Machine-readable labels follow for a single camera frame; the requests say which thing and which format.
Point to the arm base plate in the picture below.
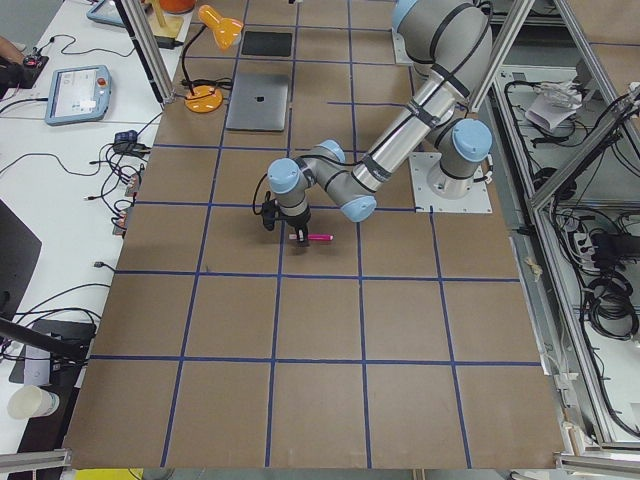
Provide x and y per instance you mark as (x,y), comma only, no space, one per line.
(436,192)
(400,54)

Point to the blue teach pendant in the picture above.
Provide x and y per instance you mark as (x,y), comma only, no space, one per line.
(105,12)
(78,95)

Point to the white paper cup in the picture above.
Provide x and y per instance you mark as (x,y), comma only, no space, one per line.
(32,402)

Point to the silver closed laptop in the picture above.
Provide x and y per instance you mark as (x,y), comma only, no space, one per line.
(258,103)

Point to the black mousepad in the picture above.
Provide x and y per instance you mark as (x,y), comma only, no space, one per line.
(267,44)

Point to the black power adapter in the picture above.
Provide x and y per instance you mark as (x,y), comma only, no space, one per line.
(169,43)

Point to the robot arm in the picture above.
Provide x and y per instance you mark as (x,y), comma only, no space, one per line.
(449,42)

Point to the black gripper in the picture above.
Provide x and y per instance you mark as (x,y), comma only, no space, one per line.
(296,220)

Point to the orange cylindrical container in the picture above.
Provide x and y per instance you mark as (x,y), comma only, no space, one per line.
(177,7)

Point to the pink marker pen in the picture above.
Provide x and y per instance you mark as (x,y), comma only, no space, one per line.
(311,237)

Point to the orange desk lamp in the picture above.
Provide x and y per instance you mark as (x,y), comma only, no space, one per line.
(206,86)

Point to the wooden stand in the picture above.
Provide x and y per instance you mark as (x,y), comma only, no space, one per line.
(163,25)

